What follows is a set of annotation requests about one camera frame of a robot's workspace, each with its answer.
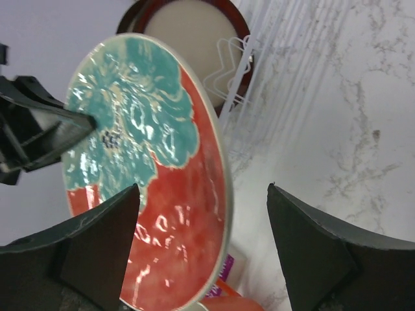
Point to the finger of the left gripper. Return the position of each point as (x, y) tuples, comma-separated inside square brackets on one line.
[(36, 129)]

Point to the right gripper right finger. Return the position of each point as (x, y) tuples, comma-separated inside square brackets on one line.
[(329, 264)]

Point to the orange mug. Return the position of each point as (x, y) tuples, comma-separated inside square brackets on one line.
[(231, 301)]

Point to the purple treehouse book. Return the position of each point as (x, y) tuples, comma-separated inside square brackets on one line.
[(231, 274)]

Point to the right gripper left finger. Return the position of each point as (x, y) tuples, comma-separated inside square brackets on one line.
[(78, 264)]

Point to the white wire dish rack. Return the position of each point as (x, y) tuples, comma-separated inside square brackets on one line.
[(272, 73)]

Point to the teal and red floral plate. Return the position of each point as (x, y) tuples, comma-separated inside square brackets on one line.
[(156, 128)]

